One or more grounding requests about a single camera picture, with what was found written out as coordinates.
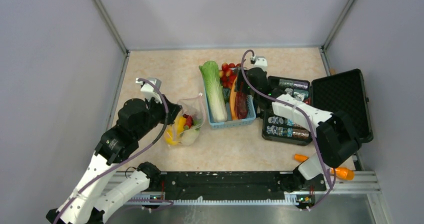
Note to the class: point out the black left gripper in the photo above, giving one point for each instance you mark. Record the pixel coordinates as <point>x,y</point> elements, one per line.
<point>173,110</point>

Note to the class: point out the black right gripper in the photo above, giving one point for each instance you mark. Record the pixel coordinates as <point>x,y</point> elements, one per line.
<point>241,79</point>

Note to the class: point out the dark red toy eggplant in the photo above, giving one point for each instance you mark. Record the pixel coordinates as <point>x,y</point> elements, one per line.
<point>241,106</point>

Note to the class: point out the yellow toy bell pepper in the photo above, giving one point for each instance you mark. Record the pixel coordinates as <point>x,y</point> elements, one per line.
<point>179,126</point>

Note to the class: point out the clear zip bag pink dots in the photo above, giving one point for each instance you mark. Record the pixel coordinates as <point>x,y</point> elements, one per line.
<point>193,107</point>

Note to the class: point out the red toy chili pepper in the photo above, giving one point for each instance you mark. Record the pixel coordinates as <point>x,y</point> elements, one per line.
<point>189,122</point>

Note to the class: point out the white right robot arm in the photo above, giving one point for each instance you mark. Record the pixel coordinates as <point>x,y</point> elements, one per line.
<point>333,134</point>

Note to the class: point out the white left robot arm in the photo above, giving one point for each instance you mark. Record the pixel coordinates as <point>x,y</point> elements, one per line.
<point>87,204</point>

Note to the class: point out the blue green chip row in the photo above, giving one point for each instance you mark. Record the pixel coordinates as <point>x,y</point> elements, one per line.
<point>283,83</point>

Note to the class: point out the purple chip row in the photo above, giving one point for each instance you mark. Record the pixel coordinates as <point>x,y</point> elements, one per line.
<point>300,85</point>

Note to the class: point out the green white toy cabbage stalk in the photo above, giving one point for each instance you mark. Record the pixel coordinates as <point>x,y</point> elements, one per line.
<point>214,90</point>

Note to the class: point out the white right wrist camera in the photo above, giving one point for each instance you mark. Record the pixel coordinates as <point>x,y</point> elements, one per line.
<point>259,62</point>

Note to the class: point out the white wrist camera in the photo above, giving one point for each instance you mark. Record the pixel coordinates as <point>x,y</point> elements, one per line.
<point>259,62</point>
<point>149,90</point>

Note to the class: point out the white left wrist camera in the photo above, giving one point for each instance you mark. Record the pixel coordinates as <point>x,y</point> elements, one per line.
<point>149,90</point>

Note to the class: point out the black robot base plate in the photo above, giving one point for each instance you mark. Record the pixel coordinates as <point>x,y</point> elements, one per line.
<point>233,186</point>

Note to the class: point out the orange handled tool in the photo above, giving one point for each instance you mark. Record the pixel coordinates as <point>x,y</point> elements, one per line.
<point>341,173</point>

